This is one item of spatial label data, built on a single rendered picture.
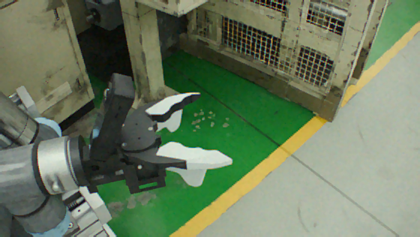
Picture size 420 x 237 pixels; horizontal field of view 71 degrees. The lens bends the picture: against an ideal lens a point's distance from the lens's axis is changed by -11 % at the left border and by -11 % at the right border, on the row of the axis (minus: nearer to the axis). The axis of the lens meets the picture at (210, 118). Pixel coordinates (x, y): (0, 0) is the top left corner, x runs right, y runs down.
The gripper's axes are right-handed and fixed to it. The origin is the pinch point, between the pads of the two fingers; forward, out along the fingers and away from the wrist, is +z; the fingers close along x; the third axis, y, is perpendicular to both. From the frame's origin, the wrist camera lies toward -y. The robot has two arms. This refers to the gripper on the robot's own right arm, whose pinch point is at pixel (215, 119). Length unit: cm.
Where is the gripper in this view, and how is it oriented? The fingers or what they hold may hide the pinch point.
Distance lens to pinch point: 45.9
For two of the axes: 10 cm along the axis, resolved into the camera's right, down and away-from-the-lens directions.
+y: 0.4, 7.8, 6.3
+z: 9.6, -2.1, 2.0
